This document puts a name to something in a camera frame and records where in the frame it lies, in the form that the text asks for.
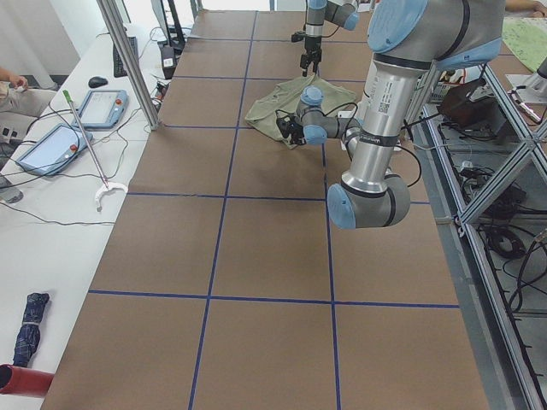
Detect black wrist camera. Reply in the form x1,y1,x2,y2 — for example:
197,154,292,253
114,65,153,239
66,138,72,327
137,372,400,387
291,32,305,43
276,116,295,139

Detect black keyboard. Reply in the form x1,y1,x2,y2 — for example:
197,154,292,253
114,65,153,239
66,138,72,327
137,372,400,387
112,36,139,79

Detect far blue teach pendant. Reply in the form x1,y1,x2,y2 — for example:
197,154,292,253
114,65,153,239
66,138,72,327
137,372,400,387
73,89,128,131

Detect aluminium frame post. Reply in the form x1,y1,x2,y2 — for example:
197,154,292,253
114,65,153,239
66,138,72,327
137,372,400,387
97,0,159,131

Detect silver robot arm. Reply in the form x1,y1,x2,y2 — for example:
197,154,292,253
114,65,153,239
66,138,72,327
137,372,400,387
285,1,505,229
291,0,359,77

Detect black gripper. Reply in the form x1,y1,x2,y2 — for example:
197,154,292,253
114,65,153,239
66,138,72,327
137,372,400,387
284,121,306,146
300,36,322,77

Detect white reacher grabber stick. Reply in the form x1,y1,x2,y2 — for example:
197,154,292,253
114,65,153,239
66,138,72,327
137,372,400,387
62,90,128,214

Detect seated person in beige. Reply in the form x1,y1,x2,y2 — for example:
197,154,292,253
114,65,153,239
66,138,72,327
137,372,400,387
0,66,59,204

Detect folded dark blue umbrella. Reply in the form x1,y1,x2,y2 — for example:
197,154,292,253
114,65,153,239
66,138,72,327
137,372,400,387
13,292,50,367

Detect near blue teach pendant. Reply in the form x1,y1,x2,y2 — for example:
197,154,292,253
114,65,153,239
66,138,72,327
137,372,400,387
15,124,93,176

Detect black computer mouse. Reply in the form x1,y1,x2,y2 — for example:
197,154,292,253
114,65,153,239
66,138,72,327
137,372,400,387
88,76,109,89

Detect blue teach pendant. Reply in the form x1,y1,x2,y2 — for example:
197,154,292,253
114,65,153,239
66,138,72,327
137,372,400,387
15,124,93,176
73,89,128,131

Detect black power adapter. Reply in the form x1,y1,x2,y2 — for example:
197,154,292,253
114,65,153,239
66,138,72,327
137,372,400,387
160,45,177,79

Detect red cylinder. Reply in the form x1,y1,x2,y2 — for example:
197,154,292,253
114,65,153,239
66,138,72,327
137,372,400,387
1,364,55,398

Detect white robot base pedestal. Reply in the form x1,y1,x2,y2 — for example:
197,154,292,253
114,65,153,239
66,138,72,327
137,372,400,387
337,110,362,155

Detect green long-sleeve shirt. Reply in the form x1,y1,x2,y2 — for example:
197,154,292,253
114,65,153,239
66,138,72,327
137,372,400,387
244,74,356,149

